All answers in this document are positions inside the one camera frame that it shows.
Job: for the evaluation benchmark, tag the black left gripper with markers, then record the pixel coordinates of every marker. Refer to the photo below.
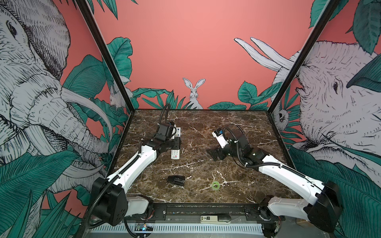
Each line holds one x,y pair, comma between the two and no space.
177,141

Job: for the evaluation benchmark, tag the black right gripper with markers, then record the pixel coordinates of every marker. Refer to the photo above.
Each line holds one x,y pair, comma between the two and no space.
214,156

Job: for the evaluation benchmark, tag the white remote control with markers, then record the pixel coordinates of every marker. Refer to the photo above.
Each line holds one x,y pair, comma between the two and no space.
175,151

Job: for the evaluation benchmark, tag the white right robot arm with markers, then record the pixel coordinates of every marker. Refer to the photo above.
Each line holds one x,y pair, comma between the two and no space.
320,202

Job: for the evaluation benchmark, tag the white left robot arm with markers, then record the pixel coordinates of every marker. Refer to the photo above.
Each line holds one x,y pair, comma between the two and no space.
108,199

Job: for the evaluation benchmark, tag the black plastic clip part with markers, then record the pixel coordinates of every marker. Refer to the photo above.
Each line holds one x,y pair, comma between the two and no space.
176,180

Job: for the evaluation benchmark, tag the white perforated front strip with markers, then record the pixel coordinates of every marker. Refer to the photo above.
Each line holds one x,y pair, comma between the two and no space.
184,228

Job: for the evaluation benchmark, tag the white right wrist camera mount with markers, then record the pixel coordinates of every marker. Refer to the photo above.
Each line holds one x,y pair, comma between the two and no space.
220,137

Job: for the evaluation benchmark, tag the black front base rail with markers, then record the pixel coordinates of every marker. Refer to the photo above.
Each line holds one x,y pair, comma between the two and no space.
250,211

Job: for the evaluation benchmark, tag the white label box on rail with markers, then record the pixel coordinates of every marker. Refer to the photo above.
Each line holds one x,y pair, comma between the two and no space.
216,219

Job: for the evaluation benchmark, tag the black corner frame post left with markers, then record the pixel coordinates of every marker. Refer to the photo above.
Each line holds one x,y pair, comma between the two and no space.
102,46

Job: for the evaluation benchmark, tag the black corner frame post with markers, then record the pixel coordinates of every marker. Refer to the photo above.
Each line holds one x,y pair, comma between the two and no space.
102,46
323,19

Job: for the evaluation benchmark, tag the black corner frame post right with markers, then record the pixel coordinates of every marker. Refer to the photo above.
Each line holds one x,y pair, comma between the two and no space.
323,19

